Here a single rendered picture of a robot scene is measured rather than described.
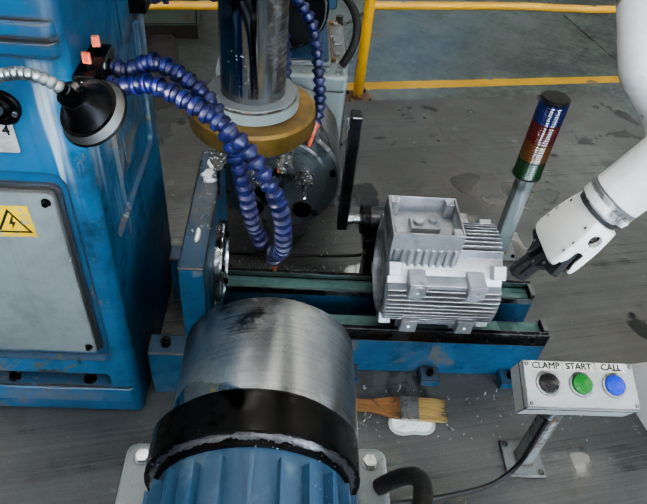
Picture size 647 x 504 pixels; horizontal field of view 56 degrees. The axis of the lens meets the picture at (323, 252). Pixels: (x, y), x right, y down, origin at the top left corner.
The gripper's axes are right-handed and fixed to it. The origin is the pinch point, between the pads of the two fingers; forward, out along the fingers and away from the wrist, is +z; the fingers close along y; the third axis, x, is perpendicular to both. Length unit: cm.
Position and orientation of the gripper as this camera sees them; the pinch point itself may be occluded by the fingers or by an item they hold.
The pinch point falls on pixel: (524, 268)
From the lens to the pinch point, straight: 107.2
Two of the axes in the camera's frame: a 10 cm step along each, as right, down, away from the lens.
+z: -5.7, 6.0, 5.6
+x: -8.2, -4.0, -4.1
